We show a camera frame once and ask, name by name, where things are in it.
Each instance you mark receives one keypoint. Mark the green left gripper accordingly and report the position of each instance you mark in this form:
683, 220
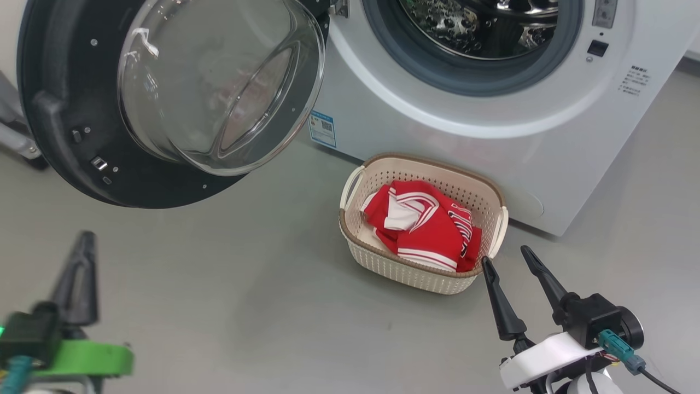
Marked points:
87, 360

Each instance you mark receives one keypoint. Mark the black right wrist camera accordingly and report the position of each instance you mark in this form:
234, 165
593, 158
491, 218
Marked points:
596, 317

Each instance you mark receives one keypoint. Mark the grey warning sticker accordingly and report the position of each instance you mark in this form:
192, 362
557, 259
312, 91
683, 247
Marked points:
605, 13

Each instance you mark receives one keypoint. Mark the red white striped garment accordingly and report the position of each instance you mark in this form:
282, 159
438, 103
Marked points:
377, 210
437, 241

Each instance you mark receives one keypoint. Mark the blue energy label sticker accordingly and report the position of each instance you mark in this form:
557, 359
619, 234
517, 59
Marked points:
322, 128

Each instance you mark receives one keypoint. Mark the black door lock socket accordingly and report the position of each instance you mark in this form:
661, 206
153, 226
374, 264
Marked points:
597, 48

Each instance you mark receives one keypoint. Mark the black round washer door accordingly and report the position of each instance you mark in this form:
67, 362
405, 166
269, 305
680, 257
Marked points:
65, 71

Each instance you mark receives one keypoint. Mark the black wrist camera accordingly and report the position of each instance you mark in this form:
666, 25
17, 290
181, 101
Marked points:
30, 334
596, 317

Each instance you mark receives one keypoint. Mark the cream plastic laundry basket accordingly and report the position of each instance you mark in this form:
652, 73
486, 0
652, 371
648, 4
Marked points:
383, 268

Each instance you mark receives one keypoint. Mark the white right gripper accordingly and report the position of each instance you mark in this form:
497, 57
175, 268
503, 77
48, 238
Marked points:
541, 358

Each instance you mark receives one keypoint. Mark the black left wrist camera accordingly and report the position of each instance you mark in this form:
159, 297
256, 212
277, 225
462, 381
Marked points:
30, 334

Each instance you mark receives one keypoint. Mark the white washing machine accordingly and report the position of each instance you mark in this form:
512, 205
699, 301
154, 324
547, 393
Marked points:
574, 142

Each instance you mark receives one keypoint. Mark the steel washing machine drum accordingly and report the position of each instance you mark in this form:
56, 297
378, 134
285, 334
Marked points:
465, 27

